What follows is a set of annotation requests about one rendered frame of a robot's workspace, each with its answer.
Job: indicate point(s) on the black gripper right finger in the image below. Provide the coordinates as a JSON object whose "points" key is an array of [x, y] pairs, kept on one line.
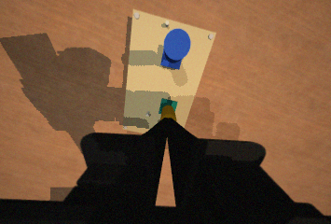
{"points": [[186, 151]]}

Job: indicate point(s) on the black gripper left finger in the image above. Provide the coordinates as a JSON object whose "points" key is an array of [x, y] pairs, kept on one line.
{"points": [[130, 149]]}

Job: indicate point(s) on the tan circuit board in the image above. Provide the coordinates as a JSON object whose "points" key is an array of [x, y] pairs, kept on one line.
{"points": [[166, 62]]}

